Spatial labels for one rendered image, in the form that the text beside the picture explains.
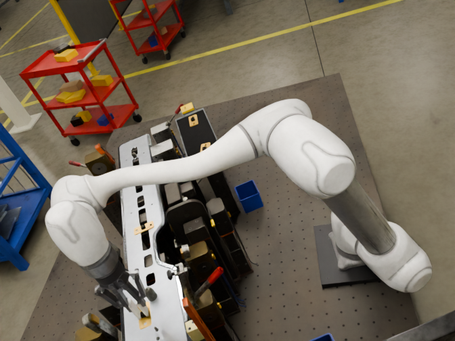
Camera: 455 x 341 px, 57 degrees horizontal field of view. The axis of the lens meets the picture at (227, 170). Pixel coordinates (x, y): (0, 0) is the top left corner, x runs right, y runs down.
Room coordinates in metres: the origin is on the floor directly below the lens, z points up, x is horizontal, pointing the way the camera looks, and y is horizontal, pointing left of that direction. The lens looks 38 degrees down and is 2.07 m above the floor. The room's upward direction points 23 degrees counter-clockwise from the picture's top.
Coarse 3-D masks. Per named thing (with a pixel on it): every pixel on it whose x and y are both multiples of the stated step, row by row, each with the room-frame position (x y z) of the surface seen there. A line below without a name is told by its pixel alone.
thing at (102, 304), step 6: (102, 300) 0.99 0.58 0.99; (102, 306) 0.97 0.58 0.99; (108, 306) 0.96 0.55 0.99; (102, 312) 0.96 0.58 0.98; (108, 312) 0.96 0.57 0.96; (114, 312) 0.96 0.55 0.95; (120, 312) 0.96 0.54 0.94; (108, 318) 0.96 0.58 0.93; (114, 318) 0.96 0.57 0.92; (120, 318) 0.96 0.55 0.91; (114, 324) 0.96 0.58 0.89; (120, 324) 0.96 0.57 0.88; (120, 330) 0.98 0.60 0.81
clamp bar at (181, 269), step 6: (180, 264) 0.80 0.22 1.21; (168, 270) 0.79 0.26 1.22; (174, 270) 0.79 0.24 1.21; (180, 270) 0.78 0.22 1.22; (186, 270) 0.78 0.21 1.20; (168, 276) 0.78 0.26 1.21; (180, 276) 0.77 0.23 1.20; (186, 276) 0.78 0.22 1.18; (180, 282) 0.77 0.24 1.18; (186, 282) 0.77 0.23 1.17; (186, 288) 0.77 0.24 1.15; (186, 294) 0.77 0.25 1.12; (192, 294) 0.77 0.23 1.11; (192, 300) 0.77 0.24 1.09
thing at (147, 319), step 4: (148, 304) 0.82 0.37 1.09; (148, 308) 0.80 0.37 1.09; (140, 312) 0.79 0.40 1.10; (148, 312) 0.79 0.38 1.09; (144, 316) 0.78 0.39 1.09; (148, 316) 0.78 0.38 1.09; (140, 320) 0.77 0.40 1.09; (144, 320) 0.77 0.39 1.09; (148, 320) 0.76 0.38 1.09; (140, 324) 0.76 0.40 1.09; (148, 324) 0.75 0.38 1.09; (140, 328) 0.75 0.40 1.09
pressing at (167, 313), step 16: (128, 144) 1.92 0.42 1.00; (144, 144) 1.86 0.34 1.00; (128, 160) 1.77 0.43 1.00; (144, 160) 1.71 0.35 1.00; (128, 192) 1.52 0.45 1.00; (144, 192) 1.47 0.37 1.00; (160, 192) 1.43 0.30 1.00; (128, 208) 1.41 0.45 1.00; (160, 208) 1.32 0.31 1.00; (128, 224) 1.31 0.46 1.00; (160, 224) 1.23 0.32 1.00; (128, 240) 1.22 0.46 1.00; (128, 256) 1.14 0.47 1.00; (144, 256) 1.10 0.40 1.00; (144, 272) 1.03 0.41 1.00; (160, 272) 1.00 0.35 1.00; (160, 288) 0.93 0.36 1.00; (176, 288) 0.91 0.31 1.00; (160, 304) 0.87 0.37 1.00; (176, 304) 0.85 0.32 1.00; (128, 320) 0.86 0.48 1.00; (160, 320) 0.81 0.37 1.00; (176, 320) 0.79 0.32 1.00; (128, 336) 0.81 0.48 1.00; (144, 336) 0.78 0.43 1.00; (160, 336) 0.76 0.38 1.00; (176, 336) 0.74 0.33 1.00
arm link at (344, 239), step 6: (336, 216) 0.97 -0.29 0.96; (336, 222) 0.96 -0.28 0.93; (336, 228) 0.96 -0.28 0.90; (342, 228) 0.93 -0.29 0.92; (336, 234) 0.97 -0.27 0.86; (342, 234) 0.93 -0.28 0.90; (348, 234) 0.91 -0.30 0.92; (336, 240) 0.98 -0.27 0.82; (342, 240) 0.93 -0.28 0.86; (348, 240) 0.90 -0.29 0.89; (354, 240) 0.88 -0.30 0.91; (342, 246) 0.95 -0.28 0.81; (348, 246) 0.91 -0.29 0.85; (354, 246) 0.87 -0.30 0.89; (348, 252) 0.93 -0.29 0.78; (354, 252) 0.89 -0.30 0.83
